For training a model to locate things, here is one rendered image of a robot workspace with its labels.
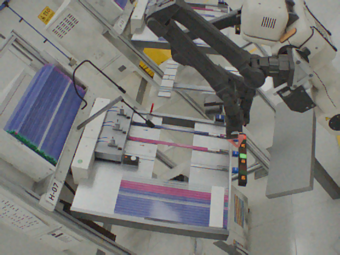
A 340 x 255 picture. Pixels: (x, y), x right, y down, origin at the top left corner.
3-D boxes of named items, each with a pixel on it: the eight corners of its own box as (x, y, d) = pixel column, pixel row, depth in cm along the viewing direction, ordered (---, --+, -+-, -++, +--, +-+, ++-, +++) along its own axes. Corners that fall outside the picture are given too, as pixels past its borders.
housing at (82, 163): (111, 117, 214) (110, 98, 204) (89, 186, 180) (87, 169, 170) (97, 115, 214) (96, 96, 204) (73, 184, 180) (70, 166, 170)
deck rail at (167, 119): (229, 131, 214) (231, 123, 209) (229, 133, 212) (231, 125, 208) (105, 112, 215) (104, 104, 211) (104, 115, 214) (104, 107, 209)
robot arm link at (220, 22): (161, 40, 167) (164, 32, 175) (174, 65, 173) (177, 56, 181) (255, 5, 150) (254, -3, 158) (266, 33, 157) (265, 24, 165)
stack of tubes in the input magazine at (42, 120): (86, 90, 200) (48, 59, 187) (56, 163, 164) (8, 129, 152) (73, 101, 207) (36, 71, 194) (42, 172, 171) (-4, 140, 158)
